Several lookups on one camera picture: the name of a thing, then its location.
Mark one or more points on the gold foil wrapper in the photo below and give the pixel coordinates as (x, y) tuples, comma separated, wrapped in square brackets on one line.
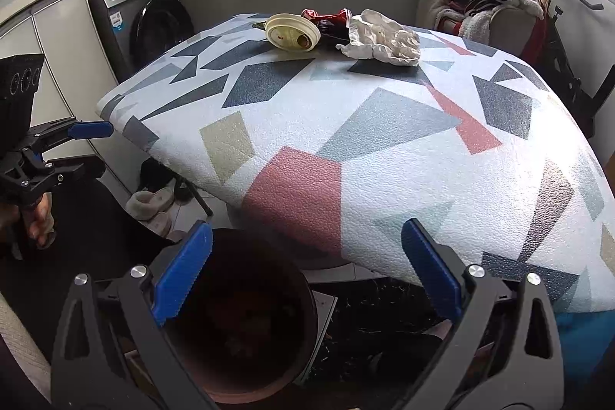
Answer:
[(261, 25)]

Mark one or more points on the red garment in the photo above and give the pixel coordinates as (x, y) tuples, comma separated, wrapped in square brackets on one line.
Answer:
[(534, 40)]

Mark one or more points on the black round lid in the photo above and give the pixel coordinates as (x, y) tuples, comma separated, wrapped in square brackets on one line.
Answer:
[(332, 35)]

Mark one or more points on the cream cup lid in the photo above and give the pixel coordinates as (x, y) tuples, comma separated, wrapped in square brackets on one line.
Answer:
[(288, 33)]

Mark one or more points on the black exercise bike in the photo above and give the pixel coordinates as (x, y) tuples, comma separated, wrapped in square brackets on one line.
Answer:
[(562, 54)]

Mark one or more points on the crushed red can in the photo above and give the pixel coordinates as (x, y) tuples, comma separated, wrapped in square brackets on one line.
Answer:
[(336, 17)]

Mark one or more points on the light fluffy slipper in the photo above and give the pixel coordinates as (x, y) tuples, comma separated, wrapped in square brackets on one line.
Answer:
[(161, 226), (149, 203)]

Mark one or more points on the grey washing machine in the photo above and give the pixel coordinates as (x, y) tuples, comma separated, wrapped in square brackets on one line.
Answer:
[(158, 25)]

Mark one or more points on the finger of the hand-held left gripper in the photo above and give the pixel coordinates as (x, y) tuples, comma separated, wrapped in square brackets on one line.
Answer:
[(91, 130), (77, 170)]

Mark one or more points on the white fleece garment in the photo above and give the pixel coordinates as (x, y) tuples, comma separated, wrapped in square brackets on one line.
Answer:
[(480, 25)]

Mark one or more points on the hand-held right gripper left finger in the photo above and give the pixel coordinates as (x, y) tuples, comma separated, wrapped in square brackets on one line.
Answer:
[(185, 266)]

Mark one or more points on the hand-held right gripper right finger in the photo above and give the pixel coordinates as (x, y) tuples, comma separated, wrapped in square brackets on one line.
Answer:
[(430, 266)]

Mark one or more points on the crumpled white paper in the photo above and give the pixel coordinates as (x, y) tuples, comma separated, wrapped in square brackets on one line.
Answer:
[(384, 38)]

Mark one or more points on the person's left hand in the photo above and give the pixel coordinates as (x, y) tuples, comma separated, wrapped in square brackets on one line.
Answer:
[(38, 222)]

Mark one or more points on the black table leg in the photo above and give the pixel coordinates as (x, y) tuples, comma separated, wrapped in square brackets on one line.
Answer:
[(197, 198)]

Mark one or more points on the dark brown trash bin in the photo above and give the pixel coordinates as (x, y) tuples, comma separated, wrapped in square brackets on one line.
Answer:
[(240, 318)]

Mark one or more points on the beige chair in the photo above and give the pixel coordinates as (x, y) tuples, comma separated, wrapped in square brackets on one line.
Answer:
[(509, 25)]

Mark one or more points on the dark shoes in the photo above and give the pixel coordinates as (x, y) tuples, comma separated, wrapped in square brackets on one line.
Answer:
[(161, 177)]

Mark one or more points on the blue cloth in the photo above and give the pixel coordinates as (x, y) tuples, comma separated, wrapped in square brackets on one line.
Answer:
[(586, 347)]

